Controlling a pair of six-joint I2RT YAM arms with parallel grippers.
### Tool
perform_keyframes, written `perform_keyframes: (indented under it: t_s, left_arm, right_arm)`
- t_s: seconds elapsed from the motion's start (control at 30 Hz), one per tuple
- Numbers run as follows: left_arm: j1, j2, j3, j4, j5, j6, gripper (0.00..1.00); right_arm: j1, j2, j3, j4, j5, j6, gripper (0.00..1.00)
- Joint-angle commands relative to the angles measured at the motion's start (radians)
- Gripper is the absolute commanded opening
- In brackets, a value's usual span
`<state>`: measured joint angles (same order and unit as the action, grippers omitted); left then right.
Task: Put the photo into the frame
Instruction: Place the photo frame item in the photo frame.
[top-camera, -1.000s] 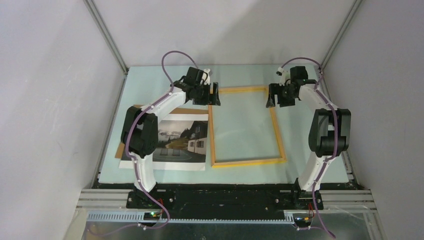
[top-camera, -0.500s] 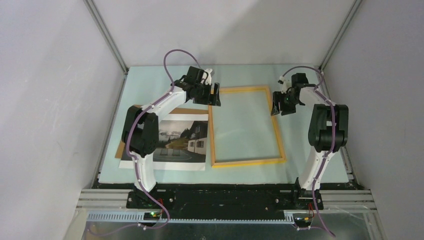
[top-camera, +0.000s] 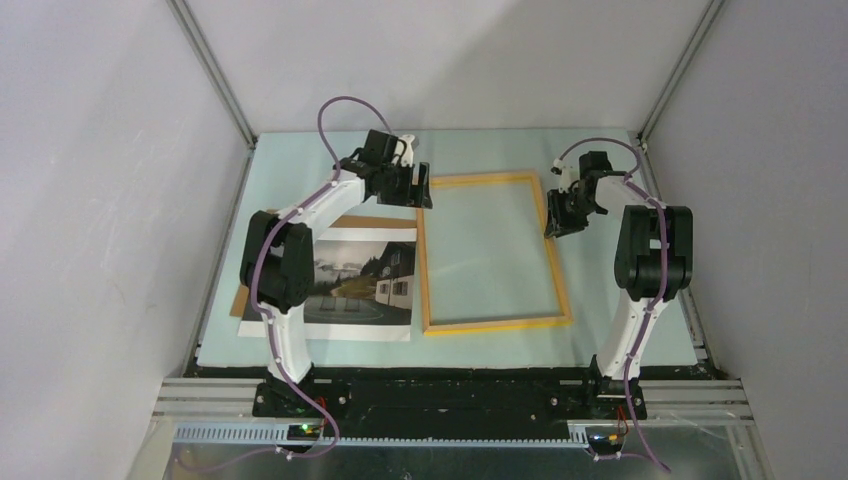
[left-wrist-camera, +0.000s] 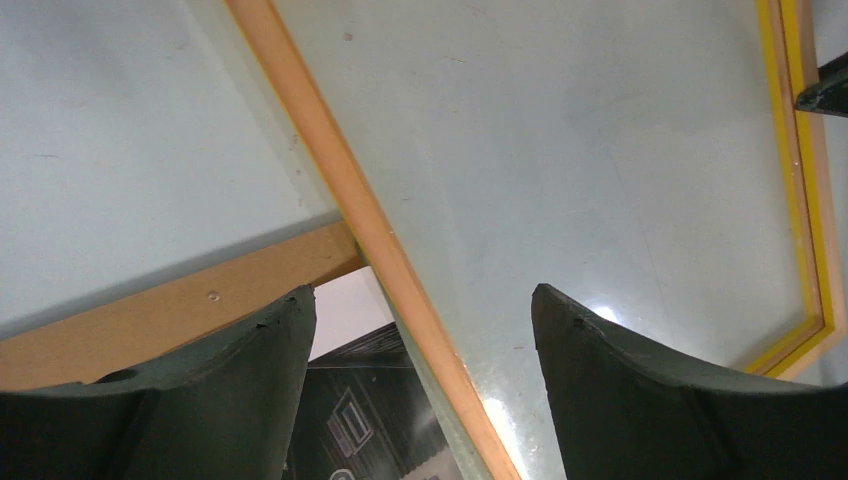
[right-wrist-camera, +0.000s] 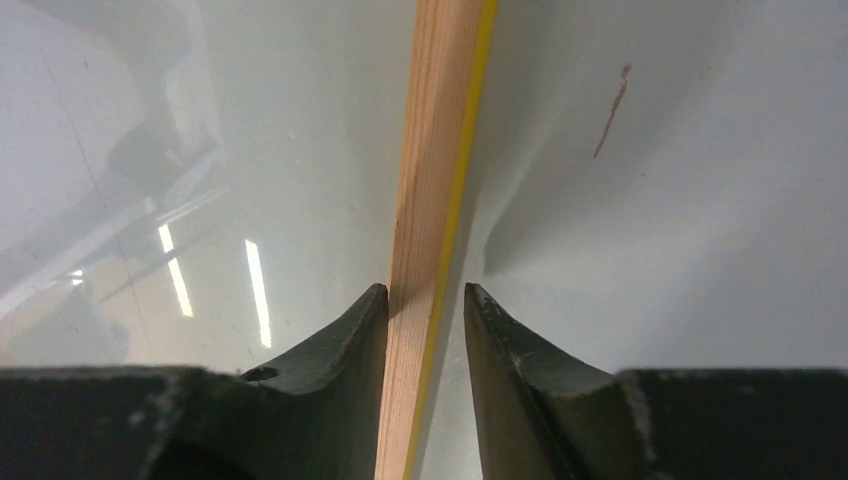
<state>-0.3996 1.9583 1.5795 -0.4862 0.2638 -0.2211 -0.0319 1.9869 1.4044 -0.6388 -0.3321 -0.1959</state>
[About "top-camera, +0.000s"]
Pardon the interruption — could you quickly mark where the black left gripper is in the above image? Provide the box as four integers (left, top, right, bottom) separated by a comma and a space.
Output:
377, 160, 431, 209

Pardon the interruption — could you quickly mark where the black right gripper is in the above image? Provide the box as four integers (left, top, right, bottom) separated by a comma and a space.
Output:
545, 188, 602, 238

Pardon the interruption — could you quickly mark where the yellow wooden picture frame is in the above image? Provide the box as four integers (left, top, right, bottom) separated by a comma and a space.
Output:
417, 170, 574, 335

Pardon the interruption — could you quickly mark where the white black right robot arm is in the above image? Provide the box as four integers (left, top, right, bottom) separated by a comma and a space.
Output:
544, 151, 694, 418

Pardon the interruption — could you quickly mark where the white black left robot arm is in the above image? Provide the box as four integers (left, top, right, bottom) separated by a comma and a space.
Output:
239, 130, 433, 417

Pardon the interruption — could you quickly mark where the mountain landscape photo print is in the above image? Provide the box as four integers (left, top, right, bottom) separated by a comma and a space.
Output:
237, 227, 419, 343

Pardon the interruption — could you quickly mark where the brown cardboard backing board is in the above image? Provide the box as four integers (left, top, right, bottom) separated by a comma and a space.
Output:
229, 210, 419, 319

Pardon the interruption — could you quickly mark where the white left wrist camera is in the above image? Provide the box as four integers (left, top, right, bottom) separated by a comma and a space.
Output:
391, 134, 418, 167

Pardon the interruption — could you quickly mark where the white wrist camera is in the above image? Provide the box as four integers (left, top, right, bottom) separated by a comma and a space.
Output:
551, 159, 580, 193
391, 134, 418, 167

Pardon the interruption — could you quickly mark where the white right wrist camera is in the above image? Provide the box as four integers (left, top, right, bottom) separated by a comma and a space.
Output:
551, 159, 580, 193

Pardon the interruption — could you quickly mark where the aluminium front rail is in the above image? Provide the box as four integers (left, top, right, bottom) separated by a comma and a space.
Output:
153, 379, 754, 434

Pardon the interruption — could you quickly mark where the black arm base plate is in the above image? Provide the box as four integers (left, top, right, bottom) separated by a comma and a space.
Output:
252, 367, 647, 441

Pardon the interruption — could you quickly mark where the aluminium corner post right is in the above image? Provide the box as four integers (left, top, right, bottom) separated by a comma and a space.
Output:
637, 0, 726, 145

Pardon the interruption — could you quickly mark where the aluminium corner post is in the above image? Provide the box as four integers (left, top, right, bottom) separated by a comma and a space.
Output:
637, 0, 726, 145
166, 0, 258, 150

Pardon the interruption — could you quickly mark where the grey slotted cable duct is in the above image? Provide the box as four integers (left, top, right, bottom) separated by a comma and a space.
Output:
173, 422, 589, 449

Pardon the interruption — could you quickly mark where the aluminium corner post left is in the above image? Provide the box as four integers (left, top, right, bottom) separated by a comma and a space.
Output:
166, 0, 258, 150

